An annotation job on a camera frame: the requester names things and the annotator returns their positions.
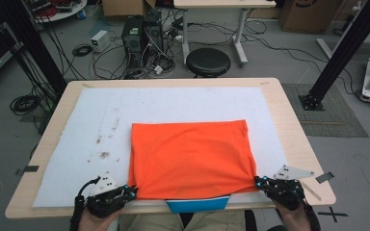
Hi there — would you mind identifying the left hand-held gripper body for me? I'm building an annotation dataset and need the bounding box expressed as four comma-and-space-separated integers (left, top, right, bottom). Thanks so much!
74, 170, 130, 219

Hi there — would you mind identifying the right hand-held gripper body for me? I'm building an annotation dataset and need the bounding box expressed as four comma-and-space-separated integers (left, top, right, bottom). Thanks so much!
264, 164, 316, 212

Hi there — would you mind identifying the orange polo shirt blue collar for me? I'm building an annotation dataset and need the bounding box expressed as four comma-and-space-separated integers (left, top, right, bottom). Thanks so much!
127, 119, 260, 215

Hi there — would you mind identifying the person's left hand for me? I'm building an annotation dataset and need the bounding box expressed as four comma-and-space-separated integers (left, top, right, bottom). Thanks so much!
78, 206, 123, 231

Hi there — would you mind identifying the person's right hand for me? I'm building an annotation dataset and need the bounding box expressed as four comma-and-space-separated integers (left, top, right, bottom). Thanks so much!
270, 198, 306, 231

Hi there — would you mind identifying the black tape strip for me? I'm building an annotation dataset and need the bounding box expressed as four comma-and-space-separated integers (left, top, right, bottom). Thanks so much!
14, 165, 40, 177
315, 171, 335, 185

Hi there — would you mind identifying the black tape cross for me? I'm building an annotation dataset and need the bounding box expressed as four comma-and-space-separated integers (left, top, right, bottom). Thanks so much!
317, 206, 349, 223

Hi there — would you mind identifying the grey floor mat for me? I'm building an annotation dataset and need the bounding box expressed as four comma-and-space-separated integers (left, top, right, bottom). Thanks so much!
281, 83, 370, 139

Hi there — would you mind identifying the white foam mat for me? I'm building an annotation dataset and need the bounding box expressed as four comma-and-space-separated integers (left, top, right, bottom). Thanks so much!
32, 86, 302, 209

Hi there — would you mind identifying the black round stool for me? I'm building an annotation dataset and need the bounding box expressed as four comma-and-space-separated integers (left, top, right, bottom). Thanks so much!
185, 47, 232, 79

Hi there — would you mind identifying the black metal pillar with base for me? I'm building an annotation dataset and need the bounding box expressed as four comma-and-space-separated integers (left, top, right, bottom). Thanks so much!
298, 0, 370, 112

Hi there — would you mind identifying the small white box device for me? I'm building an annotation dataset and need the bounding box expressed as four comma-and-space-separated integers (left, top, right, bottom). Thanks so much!
90, 29, 112, 54

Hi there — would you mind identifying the black computer tower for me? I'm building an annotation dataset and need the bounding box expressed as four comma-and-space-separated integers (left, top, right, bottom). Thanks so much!
120, 14, 165, 71

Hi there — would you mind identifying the cardboard box with dark print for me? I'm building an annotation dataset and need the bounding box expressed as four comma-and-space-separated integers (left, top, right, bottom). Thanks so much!
278, 0, 344, 35

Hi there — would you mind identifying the white desk with metal legs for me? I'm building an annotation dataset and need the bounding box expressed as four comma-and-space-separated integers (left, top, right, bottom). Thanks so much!
172, 0, 278, 67

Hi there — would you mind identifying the plain cardboard box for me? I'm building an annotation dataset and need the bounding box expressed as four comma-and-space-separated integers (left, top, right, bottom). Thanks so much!
101, 0, 157, 18

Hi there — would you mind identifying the round white table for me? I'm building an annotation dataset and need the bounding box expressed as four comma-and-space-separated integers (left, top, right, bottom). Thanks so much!
28, 0, 89, 24

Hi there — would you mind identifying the black sleeved left gripper cable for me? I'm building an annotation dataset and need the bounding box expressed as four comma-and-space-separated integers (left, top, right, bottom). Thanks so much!
69, 177, 101, 231

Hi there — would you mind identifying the black sleeved gripper cable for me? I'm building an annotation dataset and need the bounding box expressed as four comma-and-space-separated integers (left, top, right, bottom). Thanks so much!
298, 182, 322, 231
69, 177, 101, 231

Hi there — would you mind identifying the black sleeved right gripper cable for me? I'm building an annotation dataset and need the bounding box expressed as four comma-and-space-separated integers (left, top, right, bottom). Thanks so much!
298, 182, 322, 231

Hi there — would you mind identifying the large coil of black cable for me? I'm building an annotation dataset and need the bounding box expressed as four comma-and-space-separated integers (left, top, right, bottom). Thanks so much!
9, 93, 43, 116

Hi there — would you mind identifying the small coil of black cable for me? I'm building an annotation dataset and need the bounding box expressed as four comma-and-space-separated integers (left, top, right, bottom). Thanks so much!
71, 43, 93, 58

